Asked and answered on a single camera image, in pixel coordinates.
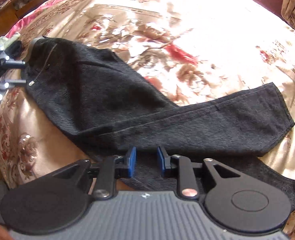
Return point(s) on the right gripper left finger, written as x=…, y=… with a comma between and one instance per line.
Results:
x=120, y=165

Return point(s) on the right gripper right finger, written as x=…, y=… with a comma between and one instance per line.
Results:
x=169, y=164

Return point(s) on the black pants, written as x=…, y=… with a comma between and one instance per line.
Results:
x=104, y=107

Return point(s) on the floral satin bedspread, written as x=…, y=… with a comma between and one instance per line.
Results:
x=192, y=51

